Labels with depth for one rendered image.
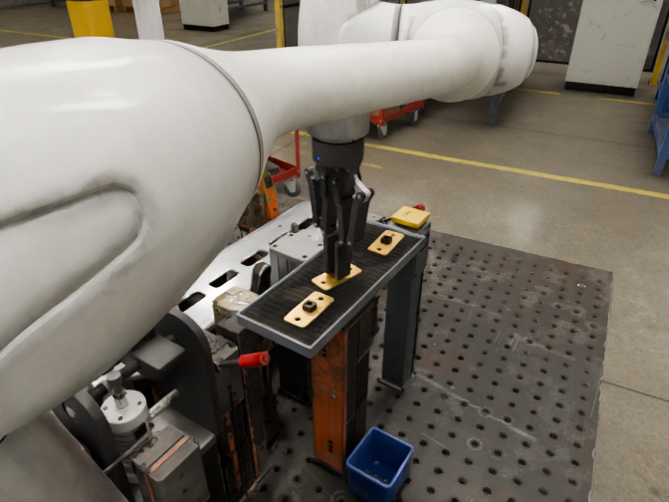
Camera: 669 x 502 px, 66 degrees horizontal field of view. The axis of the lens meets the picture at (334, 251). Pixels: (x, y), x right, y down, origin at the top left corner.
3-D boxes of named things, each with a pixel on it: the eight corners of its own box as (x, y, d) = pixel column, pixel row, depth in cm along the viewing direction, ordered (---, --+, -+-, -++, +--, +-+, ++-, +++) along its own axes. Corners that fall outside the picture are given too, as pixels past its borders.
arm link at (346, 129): (339, 82, 76) (339, 122, 79) (291, 93, 71) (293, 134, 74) (385, 94, 70) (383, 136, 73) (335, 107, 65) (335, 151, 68)
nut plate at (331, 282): (347, 263, 90) (347, 257, 89) (362, 272, 87) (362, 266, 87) (310, 281, 85) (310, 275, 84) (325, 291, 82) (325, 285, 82)
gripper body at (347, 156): (377, 135, 73) (374, 195, 78) (336, 122, 78) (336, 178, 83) (338, 147, 69) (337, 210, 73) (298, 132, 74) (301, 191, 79)
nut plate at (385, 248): (386, 230, 99) (386, 225, 99) (404, 235, 98) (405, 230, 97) (366, 250, 93) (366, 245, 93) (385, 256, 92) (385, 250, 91)
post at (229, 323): (254, 456, 110) (235, 306, 89) (273, 468, 107) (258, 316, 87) (238, 474, 106) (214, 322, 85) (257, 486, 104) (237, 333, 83)
